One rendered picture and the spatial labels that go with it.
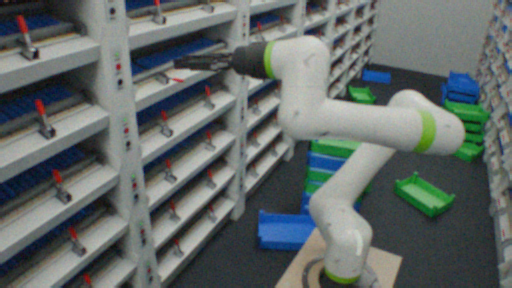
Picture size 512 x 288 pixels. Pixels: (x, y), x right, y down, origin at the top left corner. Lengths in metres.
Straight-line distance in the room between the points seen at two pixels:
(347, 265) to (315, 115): 0.51
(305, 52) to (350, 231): 0.54
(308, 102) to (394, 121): 0.24
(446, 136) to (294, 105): 0.43
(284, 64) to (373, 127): 0.26
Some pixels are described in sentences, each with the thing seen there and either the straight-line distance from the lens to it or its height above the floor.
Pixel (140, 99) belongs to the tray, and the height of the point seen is 0.87.
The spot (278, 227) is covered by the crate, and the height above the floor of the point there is 0.00.
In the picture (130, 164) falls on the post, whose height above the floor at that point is 0.69.
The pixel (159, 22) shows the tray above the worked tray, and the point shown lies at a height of 1.07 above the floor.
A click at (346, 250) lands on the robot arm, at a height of 0.53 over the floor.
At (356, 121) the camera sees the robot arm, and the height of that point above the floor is 0.93.
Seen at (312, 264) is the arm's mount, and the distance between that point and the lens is 1.33.
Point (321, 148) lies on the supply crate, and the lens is 1.81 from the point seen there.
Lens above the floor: 1.28
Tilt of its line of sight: 28 degrees down
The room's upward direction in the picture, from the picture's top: 2 degrees clockwise
